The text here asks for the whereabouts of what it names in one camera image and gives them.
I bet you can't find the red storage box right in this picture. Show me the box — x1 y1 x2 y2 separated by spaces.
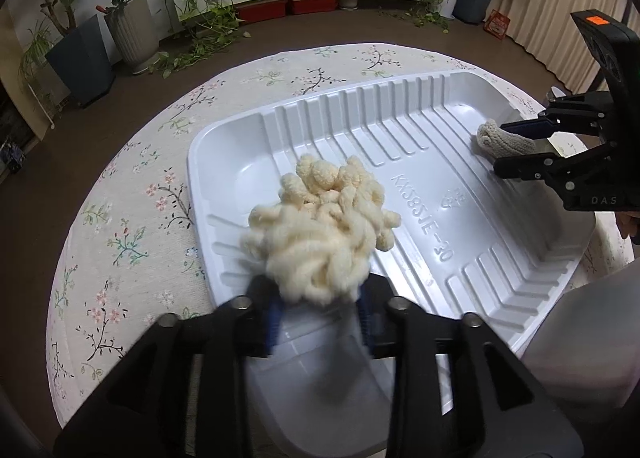
291 0 337 15

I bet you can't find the red box by curtain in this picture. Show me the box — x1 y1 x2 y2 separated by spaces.
483 10 511 40

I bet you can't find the floral tablecloth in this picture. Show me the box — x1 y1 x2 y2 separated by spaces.
47 43 634 423

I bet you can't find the person's right hand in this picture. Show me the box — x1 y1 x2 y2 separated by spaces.
615 211 639 240

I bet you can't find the white ribbed planter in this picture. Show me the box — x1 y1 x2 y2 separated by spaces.
96 0 160 74

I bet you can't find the red storage box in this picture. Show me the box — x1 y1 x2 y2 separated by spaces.
291 0 337 15
236 0 288 25

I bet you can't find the translucent plastic storage box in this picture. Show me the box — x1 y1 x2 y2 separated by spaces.
522 260 639 420

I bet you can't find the dark blue planter tree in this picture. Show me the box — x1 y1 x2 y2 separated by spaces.
40 0 114 107

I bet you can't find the trailing green pothos plant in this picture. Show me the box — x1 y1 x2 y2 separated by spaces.
153 0 240 78

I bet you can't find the white plastic tray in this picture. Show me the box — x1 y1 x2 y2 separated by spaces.
186 70 594 457

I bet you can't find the cream chenille mop pad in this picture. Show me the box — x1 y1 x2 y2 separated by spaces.
240 154 401 306

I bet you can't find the red storage box left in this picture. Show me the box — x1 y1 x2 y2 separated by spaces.
236 0 288 25

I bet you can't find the beige knitted pouch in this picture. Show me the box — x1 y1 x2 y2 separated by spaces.
476 119 537 159

